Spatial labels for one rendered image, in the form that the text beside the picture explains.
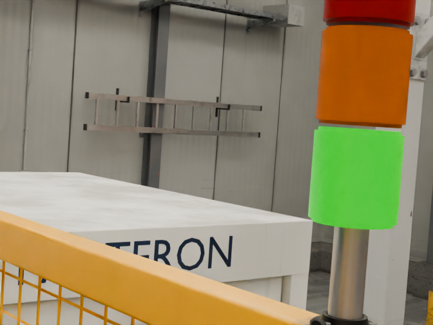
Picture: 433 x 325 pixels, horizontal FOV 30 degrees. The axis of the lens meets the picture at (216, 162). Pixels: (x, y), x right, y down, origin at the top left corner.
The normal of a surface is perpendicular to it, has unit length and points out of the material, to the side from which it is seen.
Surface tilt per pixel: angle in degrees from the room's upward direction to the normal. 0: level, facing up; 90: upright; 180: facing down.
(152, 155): 90
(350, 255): 90
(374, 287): 90
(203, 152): 90
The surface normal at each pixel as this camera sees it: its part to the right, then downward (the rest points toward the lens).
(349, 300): -0.11, 0.06
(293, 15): 0.66, 0.09
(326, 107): -0.85, -0.03
